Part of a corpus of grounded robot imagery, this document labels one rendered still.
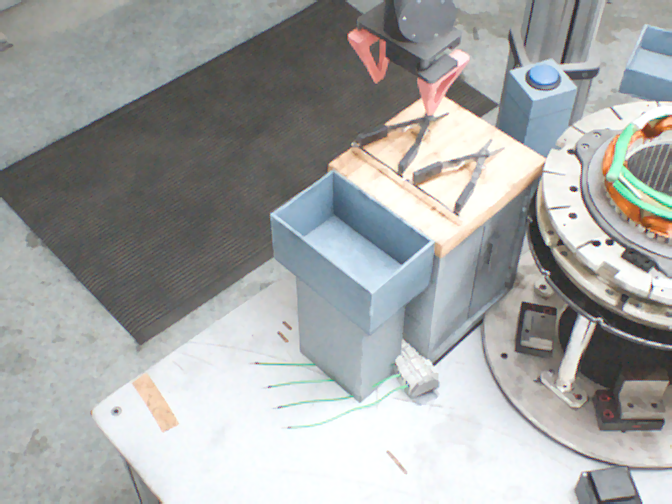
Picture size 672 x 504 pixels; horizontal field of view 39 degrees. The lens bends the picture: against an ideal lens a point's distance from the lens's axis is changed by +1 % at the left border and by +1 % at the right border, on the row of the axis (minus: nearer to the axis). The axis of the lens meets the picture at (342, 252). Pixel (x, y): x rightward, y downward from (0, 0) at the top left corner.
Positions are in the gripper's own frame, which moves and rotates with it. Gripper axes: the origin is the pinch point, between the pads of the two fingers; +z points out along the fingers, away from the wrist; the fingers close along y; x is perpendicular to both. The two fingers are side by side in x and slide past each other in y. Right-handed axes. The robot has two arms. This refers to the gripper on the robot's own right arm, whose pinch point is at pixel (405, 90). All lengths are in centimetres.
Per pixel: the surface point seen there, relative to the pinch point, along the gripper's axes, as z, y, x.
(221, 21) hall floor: 116, -152, 89
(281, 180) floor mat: 115, -85, 52
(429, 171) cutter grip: 7.6, 6.2, -2.0
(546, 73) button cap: 12.5, 2.6, 27.5
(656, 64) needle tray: 14.6, 11.5, 42.0
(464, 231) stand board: 11.0, 13.7, -4.0
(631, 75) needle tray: 11.5, 11.9, 33.9
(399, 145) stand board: 10.3, -1.1, 1.0
